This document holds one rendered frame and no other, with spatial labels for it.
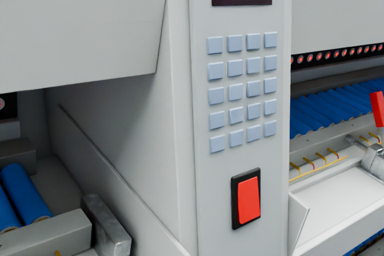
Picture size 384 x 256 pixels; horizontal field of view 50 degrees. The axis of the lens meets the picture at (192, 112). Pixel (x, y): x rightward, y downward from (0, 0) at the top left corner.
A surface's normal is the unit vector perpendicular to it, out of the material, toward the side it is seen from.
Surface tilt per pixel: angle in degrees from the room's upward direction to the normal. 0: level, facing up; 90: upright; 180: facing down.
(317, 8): 109
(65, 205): 18
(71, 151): 90
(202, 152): 90
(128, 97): 90
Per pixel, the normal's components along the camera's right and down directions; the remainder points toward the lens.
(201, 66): 0.62, 0.15
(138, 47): 0.60, 0.46
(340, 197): 0.16, -0.87
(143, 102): -0.78, 0.17
